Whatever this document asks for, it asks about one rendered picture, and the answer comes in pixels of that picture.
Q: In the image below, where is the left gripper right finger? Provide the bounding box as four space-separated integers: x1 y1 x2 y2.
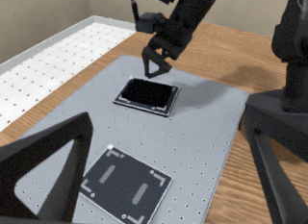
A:
244 104 308 224

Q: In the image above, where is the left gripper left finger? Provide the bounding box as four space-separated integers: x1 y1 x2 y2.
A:
0 112 93 223

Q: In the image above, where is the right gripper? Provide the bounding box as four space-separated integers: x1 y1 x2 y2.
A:
140 9 198 79

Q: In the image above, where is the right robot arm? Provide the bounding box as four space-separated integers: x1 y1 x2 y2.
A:
135 0 308 113

